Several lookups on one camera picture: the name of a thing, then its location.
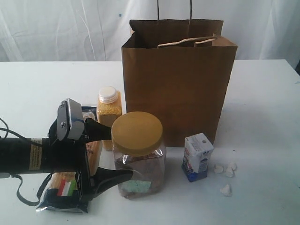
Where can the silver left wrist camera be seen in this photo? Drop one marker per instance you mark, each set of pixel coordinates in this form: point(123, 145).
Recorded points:
point(69, 124)

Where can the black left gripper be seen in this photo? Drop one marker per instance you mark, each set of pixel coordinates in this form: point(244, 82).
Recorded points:
point(71, 156)

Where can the small milk carton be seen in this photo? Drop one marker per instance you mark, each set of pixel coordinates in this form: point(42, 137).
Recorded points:
point(197, 152)

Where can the yellow grain bottle white cap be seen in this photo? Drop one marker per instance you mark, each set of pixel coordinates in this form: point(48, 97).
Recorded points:
point(108, 106)

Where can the spaghetti packet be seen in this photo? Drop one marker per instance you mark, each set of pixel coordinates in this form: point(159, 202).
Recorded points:
point(62, 193)

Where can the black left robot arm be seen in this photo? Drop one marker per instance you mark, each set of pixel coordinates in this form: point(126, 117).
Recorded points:
point(20, 155)

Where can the brown paper bag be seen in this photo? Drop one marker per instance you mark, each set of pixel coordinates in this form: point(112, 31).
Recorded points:
point(179, 71)

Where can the clear nut jar yellow lid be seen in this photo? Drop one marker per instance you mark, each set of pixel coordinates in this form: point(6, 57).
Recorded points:
point(137, 144)

